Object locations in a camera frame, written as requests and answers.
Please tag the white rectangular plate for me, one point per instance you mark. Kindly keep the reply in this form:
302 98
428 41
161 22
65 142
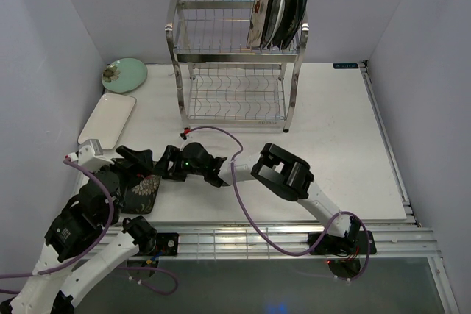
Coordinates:
108 120

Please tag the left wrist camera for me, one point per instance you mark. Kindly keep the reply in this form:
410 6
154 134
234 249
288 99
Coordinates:
90 155

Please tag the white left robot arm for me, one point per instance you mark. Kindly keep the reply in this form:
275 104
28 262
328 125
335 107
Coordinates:
55 285

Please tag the aluminium table edge rail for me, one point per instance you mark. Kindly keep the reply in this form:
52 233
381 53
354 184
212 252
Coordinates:
244 243

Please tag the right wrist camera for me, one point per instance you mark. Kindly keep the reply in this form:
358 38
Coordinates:
186 137

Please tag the blue table label sticker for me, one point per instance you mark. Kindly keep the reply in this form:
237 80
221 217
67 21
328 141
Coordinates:
345 66

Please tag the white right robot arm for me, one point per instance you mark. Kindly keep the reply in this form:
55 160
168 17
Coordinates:
286 176

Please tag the stainless steel dish rack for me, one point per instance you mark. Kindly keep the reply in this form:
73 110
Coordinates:
221 81

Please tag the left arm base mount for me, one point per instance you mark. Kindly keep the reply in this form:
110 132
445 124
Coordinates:
165 243

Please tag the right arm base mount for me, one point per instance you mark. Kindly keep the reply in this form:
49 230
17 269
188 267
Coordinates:
331 245

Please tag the black floral plate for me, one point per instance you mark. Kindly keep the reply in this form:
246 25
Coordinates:
285 32
139 193

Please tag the mint green round plate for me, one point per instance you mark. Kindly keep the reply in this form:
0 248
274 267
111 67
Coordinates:
124 75

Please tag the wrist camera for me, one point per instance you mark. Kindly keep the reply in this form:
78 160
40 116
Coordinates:
90 155
186 137

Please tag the cream floral square plate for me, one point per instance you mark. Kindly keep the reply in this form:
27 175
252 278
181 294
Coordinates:
256 23

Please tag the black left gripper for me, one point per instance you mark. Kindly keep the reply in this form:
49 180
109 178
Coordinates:
142 163

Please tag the round white teal-rimmed plate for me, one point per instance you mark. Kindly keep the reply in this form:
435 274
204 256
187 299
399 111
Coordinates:
274 16

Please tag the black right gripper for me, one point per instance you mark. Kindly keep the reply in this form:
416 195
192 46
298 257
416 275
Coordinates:
171 154

